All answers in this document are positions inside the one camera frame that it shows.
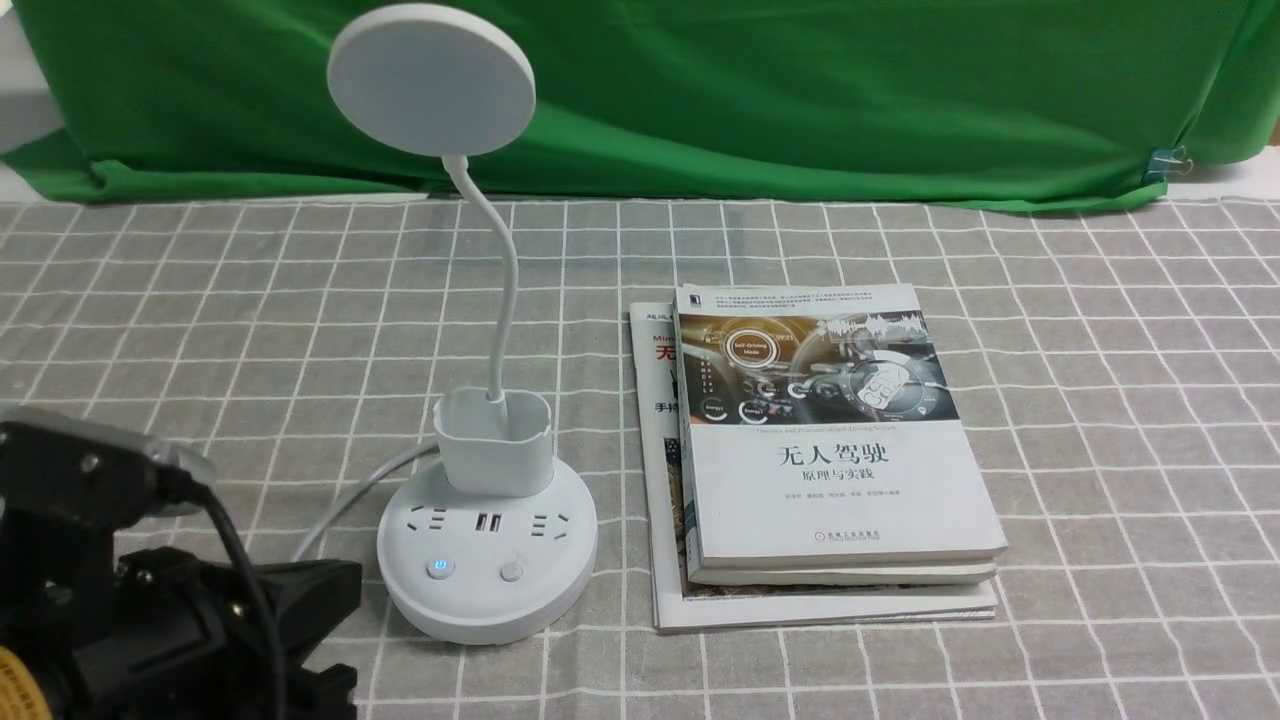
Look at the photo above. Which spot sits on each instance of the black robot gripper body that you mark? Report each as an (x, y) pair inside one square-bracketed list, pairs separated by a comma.
[(159, 634)]

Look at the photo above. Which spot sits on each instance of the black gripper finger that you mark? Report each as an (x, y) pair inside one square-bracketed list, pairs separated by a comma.
[(325, 694), (309, 600)]

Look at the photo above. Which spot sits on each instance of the white desk lamp with sockets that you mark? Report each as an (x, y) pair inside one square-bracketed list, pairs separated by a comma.
[(496, 539)]

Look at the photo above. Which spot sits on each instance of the thin magazine at bottom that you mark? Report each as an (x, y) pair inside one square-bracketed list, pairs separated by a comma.
[(682, 606)]

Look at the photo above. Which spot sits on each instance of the white self-driving book top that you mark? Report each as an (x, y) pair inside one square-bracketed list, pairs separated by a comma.
[(820, 432)]

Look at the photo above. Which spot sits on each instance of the green backdrop cloth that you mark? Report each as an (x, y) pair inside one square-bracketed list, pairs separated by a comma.
[(1011, 105)]

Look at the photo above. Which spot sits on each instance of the grey checkered tablecloth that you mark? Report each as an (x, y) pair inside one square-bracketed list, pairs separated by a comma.
[(1117, 376)]

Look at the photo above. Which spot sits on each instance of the blue binder clip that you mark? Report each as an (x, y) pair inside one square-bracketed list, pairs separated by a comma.
[(1165, 165)]

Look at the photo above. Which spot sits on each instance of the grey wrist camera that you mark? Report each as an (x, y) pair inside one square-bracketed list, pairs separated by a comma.
[(87, 474)]

